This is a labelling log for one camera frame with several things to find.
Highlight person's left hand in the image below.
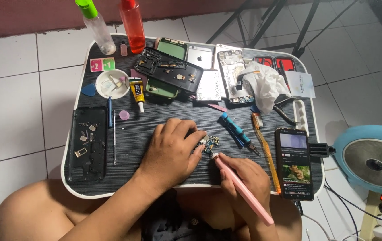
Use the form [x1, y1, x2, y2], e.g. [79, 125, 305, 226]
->
[137, 118, 208, 197]

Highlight person's right hand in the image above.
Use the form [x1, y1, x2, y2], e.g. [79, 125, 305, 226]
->
[218, 152, 272, 219]

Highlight pink pen-shaped tool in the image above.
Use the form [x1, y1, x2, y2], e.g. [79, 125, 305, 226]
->
[211, 152, 275, 227]

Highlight small blue circuit board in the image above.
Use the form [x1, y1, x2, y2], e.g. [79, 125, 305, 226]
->
[194, 135, 220, 155]

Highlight orange toothbrush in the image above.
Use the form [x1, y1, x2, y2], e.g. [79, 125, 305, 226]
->
[251, 112, 282, 195]

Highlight black smartphone with lit screen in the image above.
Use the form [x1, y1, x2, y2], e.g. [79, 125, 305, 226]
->
[275, 127, 314, 202]

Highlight blue precision screwdriver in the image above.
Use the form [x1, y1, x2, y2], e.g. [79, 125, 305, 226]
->
[218, 112, 262, 157]

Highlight thin metal spudger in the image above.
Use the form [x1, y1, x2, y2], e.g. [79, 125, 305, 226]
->
[112, 109, 117, 166]

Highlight person's dark shorts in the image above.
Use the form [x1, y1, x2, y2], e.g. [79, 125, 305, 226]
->
[140, 189, 246, 241]

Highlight yellow glue tube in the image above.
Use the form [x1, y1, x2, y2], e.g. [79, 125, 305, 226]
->
[128, 77, 146, 114]

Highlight pink plastic strip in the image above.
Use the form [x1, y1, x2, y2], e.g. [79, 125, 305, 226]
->
[207, 103, 228, 113]

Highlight blue pen tool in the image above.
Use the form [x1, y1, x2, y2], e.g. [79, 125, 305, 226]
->
[107, 96, 113, 129]

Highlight black phone holder clamp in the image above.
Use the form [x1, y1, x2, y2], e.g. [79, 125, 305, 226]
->
[308, 142, 336, 158]

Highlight black phone back cover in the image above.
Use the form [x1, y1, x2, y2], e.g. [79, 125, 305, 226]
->
[67, 106, 109, 183]

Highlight silver phone battery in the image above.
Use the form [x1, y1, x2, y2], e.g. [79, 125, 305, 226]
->
[196, 69, 222, 102]

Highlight small metal phone parts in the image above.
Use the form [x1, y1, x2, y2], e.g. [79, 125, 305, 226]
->
[74, 122, 98, 158]

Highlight white round dish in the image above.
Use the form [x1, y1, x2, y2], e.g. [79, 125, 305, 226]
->
[95, 69, 131, 100]

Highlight crumpled white tissue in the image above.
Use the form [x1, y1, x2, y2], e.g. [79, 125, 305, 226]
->
[239, 62, 292, 115]

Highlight silver phone back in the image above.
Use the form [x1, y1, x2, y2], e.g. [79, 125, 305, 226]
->
[186, 45, 213, 70]

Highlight green phone case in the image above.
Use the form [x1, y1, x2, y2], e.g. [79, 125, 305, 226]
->
[156, 37, 189, 61]

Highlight green wipe packet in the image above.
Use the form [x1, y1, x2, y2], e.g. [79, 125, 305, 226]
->
[102, 57, 116, 71]

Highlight white paper card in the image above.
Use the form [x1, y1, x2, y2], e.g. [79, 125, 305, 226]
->
[285, 70, 316, 99]

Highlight white phone housing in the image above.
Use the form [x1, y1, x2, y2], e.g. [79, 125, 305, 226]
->
[212, 44, 244, 71]

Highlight pink wipe packet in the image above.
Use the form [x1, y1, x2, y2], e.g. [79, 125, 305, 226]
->
[90, 58, 104, 73]

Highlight red and black tool case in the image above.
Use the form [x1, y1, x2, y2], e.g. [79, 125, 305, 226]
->
[253, 55, 297, 73]

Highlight light blue fan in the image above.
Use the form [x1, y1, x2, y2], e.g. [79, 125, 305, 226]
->
[331, 125, 382, 200]

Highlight red plastic bottle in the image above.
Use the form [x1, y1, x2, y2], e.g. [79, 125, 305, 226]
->
[119, 0, 146, 54]

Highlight person's bare legs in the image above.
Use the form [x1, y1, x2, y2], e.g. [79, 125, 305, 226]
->
[0, 178, 303, 241]

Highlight clear spray bottle green cap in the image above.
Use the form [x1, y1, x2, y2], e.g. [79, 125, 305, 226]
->
[75, 0, 117, 56]

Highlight black metal stand legs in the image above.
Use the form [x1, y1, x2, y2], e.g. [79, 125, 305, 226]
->
[206, 0, 359, 58]

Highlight green phone with camera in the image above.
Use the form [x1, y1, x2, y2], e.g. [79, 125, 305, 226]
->
[145, 79, 179, 99]

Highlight black handled pliers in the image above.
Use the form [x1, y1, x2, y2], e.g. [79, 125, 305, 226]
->
[273, 97, 301, 126]

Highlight white cable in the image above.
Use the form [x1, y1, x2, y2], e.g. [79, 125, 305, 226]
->
[302, 214, 360, 241]

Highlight black phone middle frame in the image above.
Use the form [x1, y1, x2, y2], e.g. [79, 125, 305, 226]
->
[134, 46, 205, 94]

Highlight black cable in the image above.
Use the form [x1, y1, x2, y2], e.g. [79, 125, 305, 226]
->
[323, 177, 382, 241]

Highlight opened phone frame with board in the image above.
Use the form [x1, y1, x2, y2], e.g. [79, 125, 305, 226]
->
[217, 50, 256, 105]

